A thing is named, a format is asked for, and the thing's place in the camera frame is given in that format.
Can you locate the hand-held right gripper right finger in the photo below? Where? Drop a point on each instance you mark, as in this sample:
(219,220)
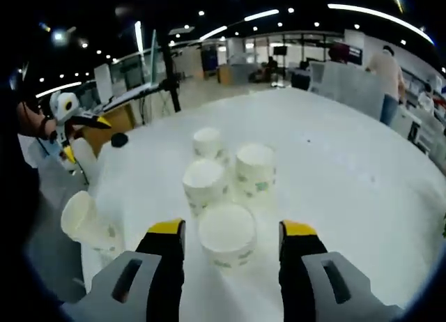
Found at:
(306,287)

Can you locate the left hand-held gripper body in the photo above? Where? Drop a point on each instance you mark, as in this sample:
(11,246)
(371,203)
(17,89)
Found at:
(64,107)

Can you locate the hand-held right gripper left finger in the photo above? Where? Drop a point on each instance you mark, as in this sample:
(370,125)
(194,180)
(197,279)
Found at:
(153,283)

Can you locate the person's left hand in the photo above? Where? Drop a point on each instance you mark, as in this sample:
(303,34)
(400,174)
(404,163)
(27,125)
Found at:
(38,125)

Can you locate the tan wooden cabinet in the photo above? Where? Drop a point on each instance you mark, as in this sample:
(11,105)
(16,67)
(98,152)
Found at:
(111,127)

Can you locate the black round object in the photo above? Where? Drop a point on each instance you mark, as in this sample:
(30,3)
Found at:
(119,140)

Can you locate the white table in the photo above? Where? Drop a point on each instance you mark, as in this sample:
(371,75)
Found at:
(348,214)

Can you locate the black tripod stand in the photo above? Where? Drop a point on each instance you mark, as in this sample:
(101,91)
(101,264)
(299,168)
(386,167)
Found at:
(170,74)

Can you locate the straight ceiling light strip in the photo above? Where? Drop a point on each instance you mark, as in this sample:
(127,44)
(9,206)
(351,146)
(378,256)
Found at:
(138,36)

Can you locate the short ceiling light strip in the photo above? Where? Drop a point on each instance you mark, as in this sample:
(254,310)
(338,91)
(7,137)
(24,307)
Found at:
(261,15)
(213,32)

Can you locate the grey partition panel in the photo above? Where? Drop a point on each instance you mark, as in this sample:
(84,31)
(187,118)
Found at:
(348,88)

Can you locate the long curved ceiling light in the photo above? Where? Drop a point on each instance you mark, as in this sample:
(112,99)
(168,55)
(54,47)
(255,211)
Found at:
(376,15)

